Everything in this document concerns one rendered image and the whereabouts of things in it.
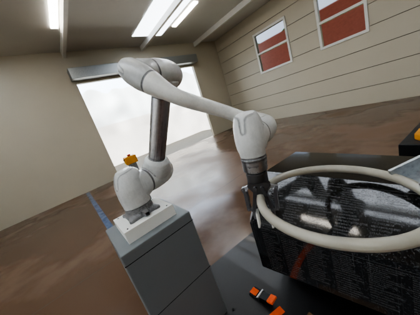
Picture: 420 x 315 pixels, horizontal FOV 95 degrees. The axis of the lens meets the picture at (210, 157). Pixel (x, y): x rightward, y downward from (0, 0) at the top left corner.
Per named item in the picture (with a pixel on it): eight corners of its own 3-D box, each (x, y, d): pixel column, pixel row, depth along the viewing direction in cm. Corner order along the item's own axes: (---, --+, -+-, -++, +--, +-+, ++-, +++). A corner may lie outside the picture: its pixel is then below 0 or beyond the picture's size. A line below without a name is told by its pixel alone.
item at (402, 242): (362, 163, 84) (362, 156, 84) (533, 240, 37) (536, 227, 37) (249, 181, 91) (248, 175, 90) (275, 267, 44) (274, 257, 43)
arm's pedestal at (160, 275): (175, 389, 101) (110, 270, 82) (143, 323, 141) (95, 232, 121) (238, 310, 129) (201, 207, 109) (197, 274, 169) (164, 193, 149)
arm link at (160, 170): (135, 185, 126) (159, 171, 143) (154, 197, 120) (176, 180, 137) (135, 53, 87) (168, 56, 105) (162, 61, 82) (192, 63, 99)
